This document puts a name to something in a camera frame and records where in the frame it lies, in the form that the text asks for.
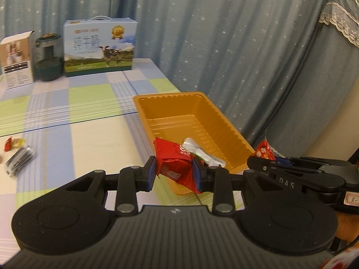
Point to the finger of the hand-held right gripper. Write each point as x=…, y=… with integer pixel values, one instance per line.
x=262, y=166
x=297, y=161

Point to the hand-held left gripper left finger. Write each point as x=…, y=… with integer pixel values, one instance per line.
x=151, y=173

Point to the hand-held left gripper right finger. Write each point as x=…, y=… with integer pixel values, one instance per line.
x=197, y=175

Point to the small red snack packet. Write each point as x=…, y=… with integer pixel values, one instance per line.
x=263, y=150

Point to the long silver-ended candy packet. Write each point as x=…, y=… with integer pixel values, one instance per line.
x=204, y=154

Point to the large red snack packet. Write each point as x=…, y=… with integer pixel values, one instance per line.
x=174, y=162

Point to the orange plastic tray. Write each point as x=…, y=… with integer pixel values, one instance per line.
x=179, y=112

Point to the black snack packet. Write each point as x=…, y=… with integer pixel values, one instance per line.
x=19, y=159

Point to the yellow candy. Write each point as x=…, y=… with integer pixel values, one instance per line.
x=18, y=142

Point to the red candy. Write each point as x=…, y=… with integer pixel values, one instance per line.
x=8, y=144

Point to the person's right hand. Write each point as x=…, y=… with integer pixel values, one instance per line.
x=346, y=227

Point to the red white patterned clothing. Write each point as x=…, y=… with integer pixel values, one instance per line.
x=336, y=262

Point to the blue lace-trimmed cover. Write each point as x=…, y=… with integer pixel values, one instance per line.
x=340, y=61

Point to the blue milk carton box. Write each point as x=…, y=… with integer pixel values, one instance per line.
x=98, y=47

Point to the blue star curtain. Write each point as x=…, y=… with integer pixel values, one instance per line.
x=210, y=33

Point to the dark green glass jar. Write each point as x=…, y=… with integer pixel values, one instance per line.
x=49, y=58

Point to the white product box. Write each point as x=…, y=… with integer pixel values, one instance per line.
x=16, y=58

